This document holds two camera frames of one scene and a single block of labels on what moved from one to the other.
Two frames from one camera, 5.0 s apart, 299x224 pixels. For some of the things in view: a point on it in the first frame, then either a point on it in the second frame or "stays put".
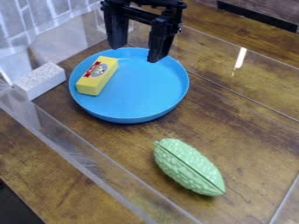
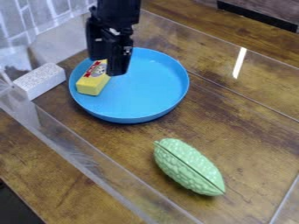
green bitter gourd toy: (187, 169) stays put
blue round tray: (145, 89) stays put
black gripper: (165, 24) -> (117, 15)
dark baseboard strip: (251, 14) stays put
